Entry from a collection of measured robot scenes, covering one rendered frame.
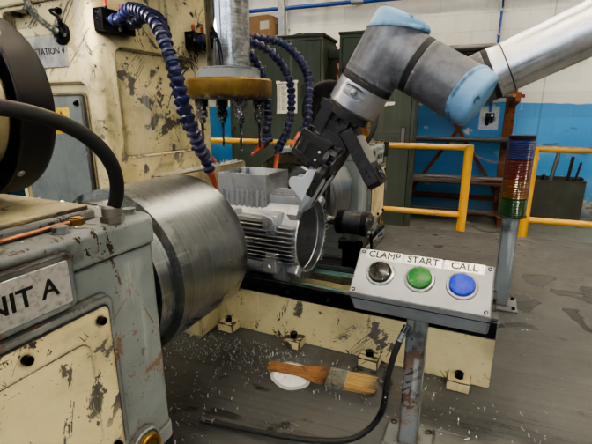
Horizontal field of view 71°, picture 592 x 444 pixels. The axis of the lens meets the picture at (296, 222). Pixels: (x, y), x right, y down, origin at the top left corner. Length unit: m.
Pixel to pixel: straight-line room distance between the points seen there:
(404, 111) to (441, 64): 3.26
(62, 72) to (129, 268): 0.59
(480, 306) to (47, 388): 0.45
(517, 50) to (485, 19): 5.11
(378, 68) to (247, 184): 0.35
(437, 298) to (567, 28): 0.49
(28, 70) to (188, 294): 0.32
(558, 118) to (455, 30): 1.63
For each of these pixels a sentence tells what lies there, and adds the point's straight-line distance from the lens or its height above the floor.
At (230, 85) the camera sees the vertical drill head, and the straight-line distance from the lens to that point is 0.84.
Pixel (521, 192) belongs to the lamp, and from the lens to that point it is 1.07.
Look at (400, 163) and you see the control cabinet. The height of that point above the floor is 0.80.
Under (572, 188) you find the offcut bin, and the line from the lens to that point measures 5.56.
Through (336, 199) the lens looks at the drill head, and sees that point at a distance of 1.09.
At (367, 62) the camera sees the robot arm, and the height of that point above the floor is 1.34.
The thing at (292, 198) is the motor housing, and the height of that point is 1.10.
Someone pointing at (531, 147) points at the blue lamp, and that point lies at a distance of 1.06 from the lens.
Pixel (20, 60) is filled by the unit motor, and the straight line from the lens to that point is 0.48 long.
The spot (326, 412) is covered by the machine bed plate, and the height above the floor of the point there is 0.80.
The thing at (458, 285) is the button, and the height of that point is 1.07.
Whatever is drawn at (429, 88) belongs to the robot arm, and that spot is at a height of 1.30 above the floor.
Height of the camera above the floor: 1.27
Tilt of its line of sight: 15 degrees down
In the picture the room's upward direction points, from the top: straight up
